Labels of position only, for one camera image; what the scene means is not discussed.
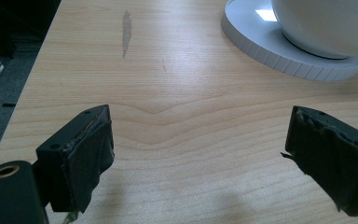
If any white cup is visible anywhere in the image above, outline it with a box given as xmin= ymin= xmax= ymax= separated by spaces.
xmin=270 ymin=0 xmax=358 ymax=60

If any white round saucer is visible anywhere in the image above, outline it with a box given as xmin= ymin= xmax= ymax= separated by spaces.
xmin=220 ymin=0 xmax=358 ymax=82

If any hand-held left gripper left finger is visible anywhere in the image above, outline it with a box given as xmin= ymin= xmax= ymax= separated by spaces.
xmin=35 ymin=104 xmax=116 ymax=215

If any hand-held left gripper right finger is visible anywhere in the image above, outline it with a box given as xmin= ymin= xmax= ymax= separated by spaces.
xmin=281 ymin=105 xmax=358 ymax=217

